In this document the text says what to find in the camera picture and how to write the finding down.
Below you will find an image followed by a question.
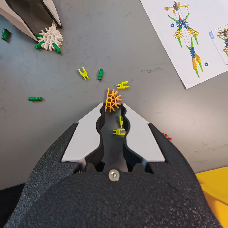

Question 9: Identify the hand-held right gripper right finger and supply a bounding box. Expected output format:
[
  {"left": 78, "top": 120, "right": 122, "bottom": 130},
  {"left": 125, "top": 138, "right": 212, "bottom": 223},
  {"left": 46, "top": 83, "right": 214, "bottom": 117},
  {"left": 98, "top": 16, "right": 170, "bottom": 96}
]
[{"left": 121, "top": 103, "right": 166, "bottom": 163}]

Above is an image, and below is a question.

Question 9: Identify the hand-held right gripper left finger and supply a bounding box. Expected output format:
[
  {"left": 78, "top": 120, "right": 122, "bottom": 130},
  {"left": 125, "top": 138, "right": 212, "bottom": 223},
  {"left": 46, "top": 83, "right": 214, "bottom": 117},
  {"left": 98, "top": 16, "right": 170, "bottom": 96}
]
[{"left": 61, "top": 102, "right": 106, "bottom": 163}]

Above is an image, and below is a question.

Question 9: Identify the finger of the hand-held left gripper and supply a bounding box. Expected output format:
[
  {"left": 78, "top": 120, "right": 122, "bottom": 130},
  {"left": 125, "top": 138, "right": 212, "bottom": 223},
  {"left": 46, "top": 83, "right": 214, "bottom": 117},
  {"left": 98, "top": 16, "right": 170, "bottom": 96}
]
[
  {"left": 0, "top": 0, "right": 38, "bottom": 42},
  {"left": 40, "top": 0, "right": 63, "bottom": 29}
]

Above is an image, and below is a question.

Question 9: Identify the white snowflake connector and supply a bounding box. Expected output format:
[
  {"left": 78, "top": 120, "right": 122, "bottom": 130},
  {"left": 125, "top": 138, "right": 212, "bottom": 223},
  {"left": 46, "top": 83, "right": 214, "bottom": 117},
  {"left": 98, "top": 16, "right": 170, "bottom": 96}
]
[{"left": 38, "top": 27, "right": 63, "bottom": 52}]

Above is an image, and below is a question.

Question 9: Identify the orange half-circle connector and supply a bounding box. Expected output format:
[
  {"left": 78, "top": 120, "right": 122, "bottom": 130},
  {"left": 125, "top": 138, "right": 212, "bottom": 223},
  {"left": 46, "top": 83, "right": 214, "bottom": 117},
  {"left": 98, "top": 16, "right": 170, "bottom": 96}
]
[{"left": 105, "top": 88, "right": 122, "bottom": 113}]

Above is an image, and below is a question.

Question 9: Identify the yellow box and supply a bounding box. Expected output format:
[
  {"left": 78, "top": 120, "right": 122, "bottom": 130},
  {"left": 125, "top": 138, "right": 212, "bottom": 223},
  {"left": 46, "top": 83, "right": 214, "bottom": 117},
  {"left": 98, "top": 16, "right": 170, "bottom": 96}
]
[{"left": 195, "top": 166, "right": 228, "bottom": 228}]

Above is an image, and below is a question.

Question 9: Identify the printed instruction sheet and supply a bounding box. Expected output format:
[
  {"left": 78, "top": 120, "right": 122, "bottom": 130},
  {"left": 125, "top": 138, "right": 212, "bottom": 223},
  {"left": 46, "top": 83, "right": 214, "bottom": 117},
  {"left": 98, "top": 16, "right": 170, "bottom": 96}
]
[{"left": 140, "top": 0, "right": 228, "bottom": 89}]

